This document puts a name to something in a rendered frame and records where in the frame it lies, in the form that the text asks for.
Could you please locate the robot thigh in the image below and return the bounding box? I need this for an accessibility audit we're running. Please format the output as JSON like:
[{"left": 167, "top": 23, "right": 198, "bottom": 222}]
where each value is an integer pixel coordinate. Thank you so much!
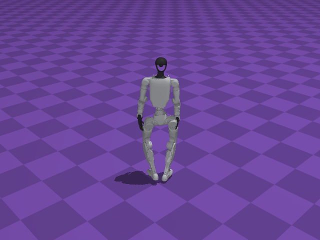
[
  {"left": 142, "top": 117, "right": 155, "bottom": 150},
  {"left": 166, "top": 115, "right": 178, "bottom": 151}
]

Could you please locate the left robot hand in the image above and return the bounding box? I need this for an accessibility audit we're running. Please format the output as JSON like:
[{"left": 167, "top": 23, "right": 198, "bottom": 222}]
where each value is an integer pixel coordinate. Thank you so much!
[{"left": 137, "top": 114, "right": 144, "bottom": 131}]

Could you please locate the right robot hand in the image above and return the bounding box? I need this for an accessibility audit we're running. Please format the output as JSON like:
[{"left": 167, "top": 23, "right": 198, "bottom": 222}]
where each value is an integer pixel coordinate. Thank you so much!
[{"left": 175, "top": 117, "right": 180, "bottom": 130}]

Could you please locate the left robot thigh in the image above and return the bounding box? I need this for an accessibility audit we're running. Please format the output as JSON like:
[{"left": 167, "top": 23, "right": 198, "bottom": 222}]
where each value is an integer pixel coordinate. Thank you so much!
[{"left": 142, "top": 117, "right": 155, "bottom": 150}]

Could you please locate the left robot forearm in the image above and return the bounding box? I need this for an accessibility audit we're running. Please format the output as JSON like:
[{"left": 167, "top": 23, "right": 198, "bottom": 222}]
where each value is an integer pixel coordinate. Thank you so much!
[{"left": 136, "top": 98, "right": 145, "bottom": 118}]

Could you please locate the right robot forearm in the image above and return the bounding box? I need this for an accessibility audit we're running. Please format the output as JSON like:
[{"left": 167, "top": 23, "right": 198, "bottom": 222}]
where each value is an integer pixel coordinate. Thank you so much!
[{"left": 173, "top": 100, "right": 181, "bottom": 120}]

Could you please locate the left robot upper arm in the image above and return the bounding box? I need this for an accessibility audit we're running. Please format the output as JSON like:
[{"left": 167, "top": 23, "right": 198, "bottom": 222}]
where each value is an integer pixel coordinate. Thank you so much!
[{"left": 139, "top": 77, "right": 150, "bottom": 103}]

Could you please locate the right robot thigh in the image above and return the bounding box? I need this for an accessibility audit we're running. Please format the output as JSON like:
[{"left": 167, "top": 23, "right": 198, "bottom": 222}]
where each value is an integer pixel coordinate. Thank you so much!
[{"left": 166, "top": 115, "right": 178, "bottom": 151}]

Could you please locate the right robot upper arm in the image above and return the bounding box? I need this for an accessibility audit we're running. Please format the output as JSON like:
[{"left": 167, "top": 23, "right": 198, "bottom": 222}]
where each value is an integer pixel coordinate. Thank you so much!
[{"left": 170, "top": 78, "right": 180, "bottom": 105}]

